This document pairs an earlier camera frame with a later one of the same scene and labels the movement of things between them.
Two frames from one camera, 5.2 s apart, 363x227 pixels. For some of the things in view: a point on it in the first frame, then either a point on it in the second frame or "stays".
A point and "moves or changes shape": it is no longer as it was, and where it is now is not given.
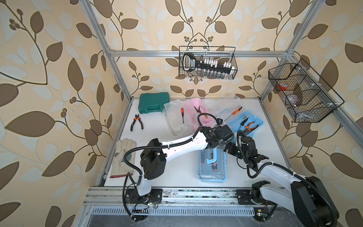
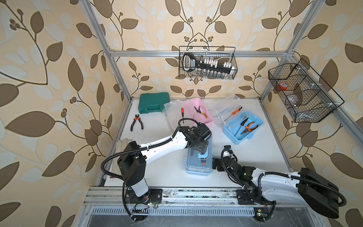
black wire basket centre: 207,62 stays
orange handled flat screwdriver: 235,112 stays
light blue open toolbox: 232,112 stays
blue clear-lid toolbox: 211,165 moves or changes shape
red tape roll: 282,86 stays
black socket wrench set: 208,67 stays
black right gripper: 232,145 → 219,168
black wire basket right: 307,97 stays
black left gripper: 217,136 → 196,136
